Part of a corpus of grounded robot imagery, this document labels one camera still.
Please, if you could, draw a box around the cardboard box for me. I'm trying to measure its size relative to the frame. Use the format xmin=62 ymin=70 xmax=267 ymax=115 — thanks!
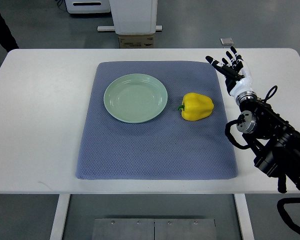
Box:
xmin=118 ymin=34 xmax=155 ymax=49

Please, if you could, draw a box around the small grey floor plate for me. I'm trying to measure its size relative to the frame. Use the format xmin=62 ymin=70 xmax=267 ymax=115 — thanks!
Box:
xmin=220 ymin=37 xmax=235 ymax=46

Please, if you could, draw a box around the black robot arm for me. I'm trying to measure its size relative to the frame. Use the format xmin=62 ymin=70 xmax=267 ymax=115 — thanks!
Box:
xmin=225 ymin=85 xmax=300 ymax=235

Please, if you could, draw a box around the white right table leg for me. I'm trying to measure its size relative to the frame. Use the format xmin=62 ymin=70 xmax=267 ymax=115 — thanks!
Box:
xmin=234 ymin=193 xmax=255 ymax=240

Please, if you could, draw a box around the light green plate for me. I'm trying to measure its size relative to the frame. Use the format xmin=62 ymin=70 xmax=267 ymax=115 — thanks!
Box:
xmin=103 ymin=73 xmax=168 ymax=124

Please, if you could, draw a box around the metal base plate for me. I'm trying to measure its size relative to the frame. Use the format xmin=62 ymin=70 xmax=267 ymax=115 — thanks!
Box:
xmin=92 ymin=218 xmax=217 ymax=240

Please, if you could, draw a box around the yellow bell pepper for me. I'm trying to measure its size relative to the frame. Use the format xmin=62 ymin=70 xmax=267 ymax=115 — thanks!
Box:
xmin=177 ymin=92 xmax=214 ymax=121

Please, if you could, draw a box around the dark trouser leg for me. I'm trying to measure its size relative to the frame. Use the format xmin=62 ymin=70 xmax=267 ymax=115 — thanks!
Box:
xmin=0 ymin=13 xmax=19 ymax=53

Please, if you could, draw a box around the blue quilted mat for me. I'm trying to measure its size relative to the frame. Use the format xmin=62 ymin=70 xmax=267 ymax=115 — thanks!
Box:
xmin=76 ymin=61 xmax=238 ymax=180

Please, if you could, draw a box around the white cabinet with slot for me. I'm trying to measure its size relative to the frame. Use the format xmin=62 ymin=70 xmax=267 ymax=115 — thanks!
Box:
xmin=65 ymin=0 xmax=111 ymax=14

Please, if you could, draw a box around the white table leg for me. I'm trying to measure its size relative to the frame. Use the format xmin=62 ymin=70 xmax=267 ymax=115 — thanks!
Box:
xmin=49 ymin=194 xmax=71 ymax=240
xmin=234 ymin=193 xmax=255 ymax=240

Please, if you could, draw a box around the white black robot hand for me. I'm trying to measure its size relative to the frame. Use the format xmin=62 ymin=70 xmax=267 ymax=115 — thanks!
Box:
xmin=205 ymin=46 xmax=253 ymax=99

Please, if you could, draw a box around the white machine base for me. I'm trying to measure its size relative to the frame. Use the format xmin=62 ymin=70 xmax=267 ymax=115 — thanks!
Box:
xmin=97 ymin=0 xmax=163 ymax=35

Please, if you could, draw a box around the white left table leg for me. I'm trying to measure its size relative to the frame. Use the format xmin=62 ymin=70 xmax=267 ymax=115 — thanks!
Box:
xmin=49 ymin=194 xmax=71 ymax=240

